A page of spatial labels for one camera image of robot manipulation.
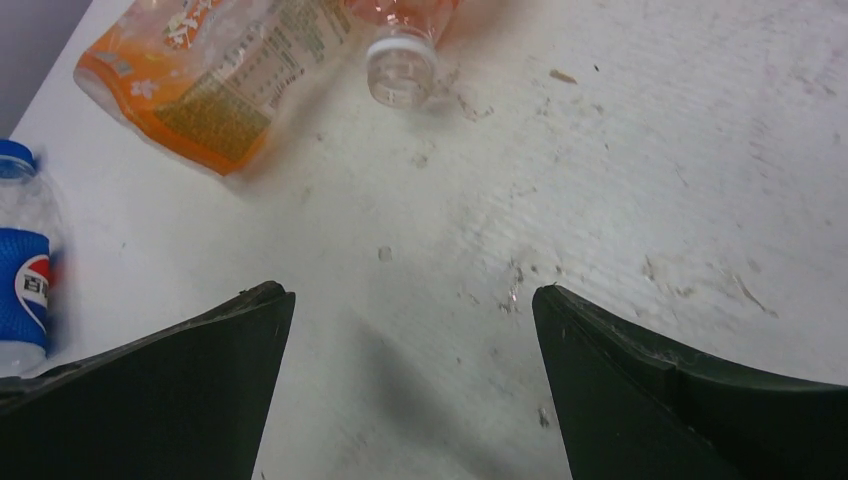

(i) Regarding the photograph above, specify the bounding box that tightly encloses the crushed orange label bottle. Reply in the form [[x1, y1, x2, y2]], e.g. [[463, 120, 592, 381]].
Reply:
[[344, 0, 461, 109]]

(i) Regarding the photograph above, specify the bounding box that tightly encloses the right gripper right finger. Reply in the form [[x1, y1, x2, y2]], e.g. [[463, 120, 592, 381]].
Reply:
[[532, 285, 847, 479]]

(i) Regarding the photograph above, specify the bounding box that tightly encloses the blue cap bottle edge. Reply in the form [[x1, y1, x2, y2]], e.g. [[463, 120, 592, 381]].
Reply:
[[1, 139, 63, 378]]

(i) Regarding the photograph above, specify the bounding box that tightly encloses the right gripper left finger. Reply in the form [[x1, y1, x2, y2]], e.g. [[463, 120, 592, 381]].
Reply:
[[1, 281, 296, 479]]

